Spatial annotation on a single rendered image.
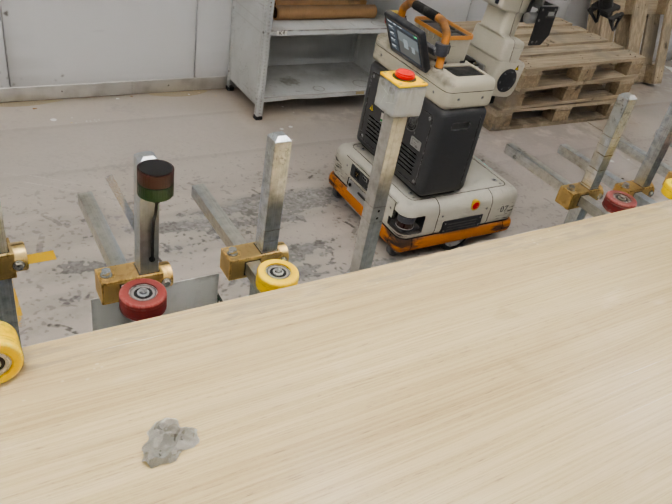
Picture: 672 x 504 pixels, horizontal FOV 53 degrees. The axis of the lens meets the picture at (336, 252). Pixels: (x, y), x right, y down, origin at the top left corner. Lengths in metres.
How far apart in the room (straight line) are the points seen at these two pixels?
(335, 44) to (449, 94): 1.98
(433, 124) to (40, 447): 2.07
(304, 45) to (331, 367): 3.47
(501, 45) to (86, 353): 2.30
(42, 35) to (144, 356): 2.96
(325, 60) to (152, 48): 1.14
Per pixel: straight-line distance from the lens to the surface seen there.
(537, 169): 2.08
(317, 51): 4.50
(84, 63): 4.01
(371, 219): 1.50
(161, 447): 0.99
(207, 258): 2.81
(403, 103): 1.36
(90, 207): 1.52
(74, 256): 2.82
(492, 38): 3.05
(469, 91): 2.73
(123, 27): 3.99
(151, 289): 1.23
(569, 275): 1.52
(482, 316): 1.31
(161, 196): 1.15
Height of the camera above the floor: 1.69
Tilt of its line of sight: 35 degrees down
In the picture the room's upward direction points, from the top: 11 degrees clockwise
